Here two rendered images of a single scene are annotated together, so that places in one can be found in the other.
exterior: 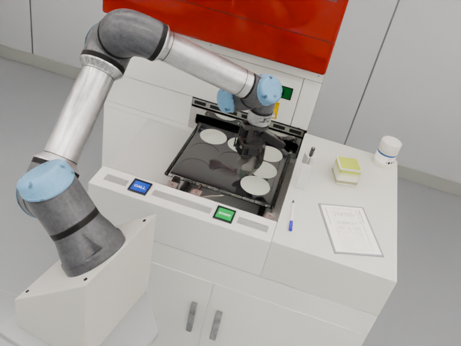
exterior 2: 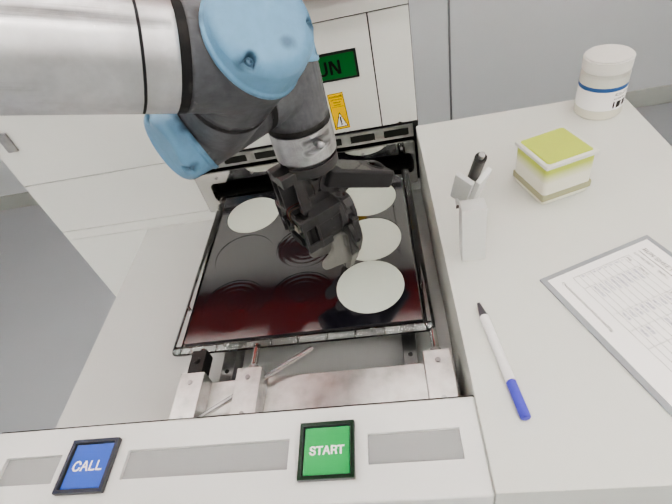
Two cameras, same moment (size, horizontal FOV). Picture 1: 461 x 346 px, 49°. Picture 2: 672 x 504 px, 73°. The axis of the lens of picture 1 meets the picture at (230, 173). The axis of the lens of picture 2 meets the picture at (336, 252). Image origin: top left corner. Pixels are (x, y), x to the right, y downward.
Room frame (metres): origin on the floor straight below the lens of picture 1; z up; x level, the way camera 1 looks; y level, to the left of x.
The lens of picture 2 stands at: (0.92, -0.08, 1.40)
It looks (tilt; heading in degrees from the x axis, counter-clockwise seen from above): 43 degrees down; 4
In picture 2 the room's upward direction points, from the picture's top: 15 degrees counter-clockwise
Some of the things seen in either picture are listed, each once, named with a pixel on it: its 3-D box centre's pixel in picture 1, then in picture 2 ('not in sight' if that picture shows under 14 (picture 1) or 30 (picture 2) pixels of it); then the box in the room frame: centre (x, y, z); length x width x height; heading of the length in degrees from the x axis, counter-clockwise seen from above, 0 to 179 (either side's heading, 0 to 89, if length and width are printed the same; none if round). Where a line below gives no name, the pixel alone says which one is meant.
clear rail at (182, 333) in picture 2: (184, 146); (204, 263); (1.50, 0.18, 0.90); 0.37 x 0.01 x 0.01; 172
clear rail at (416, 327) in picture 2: (218, 190); (298, 339); (1.30, 0.02, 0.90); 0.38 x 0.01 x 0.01; 82
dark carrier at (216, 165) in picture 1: (233, 160); (306, 248); (1.48, 0.00, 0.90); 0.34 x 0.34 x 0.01; 82
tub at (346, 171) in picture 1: (346, 171); (552, 165); (1.41, -0.37, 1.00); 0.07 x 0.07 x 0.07; 9
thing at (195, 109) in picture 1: (243, 132); (305, 177); (1.69, -0.01, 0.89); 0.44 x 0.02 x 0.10; 82
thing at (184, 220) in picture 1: (180, 220); (231, 483); (1.12, 0.11, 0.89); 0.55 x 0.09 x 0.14; 82
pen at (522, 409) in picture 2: (291, 214); (499, 354); (1.17, -0.20, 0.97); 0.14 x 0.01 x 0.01; 178
